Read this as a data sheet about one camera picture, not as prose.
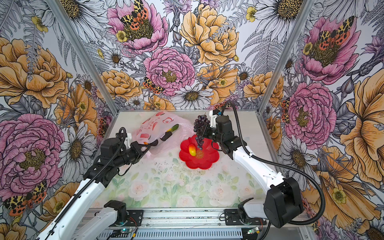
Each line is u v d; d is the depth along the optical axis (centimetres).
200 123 76
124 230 71
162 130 91
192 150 96
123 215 67
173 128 107
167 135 91
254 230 72
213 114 73
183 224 74
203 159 96
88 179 50
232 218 74
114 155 53
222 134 60
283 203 41
